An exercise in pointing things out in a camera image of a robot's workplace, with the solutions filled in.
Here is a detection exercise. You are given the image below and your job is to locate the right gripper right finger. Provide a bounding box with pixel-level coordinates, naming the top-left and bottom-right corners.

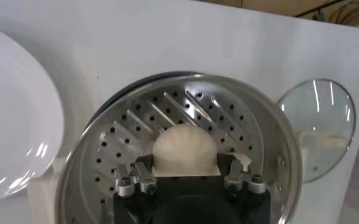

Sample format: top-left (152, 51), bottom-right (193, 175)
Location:
top-left (218, 153), bottom-right (268, 194)

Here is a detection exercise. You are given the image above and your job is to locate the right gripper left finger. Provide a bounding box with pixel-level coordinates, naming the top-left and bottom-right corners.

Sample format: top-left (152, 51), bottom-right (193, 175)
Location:
top-left (113, 154), bottom-right (158, 197)

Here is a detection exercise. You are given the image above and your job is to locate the white steamed baozi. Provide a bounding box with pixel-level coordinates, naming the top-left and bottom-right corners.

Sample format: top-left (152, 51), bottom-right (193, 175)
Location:
top-left (151, 123), bottom-right (222, 177)

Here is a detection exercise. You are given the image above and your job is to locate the round glass lid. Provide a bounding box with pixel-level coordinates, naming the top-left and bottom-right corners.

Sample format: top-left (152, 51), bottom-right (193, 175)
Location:
top-left (276, 78), bottom-right (357, 184)

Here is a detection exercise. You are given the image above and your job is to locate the steel perforated steamer basket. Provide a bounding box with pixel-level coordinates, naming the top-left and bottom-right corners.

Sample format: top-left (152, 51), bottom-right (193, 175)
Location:
top-left (54, 72), bottom-right (304, 224)

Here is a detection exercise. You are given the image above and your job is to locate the white round plate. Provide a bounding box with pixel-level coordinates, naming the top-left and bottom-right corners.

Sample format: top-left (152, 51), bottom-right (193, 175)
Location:
top-left (0, 24), bottom-right (65, 203)

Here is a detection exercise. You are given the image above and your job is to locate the dark floor cable bundle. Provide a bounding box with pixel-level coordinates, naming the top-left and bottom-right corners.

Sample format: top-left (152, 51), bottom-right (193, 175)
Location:
top-left (294, 0), bottom-right (359, 29)

